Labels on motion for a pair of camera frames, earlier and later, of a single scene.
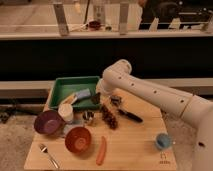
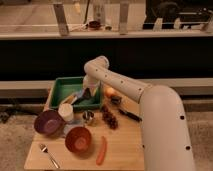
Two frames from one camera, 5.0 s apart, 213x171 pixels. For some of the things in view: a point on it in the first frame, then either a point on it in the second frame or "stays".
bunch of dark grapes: x=109 y=118 stays
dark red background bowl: x=94 y=25 stays
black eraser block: x=95 y=99 → x=87 y=94
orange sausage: x=102 y=152 stays
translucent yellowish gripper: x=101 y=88 → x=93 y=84
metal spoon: x=44 y=148 stays
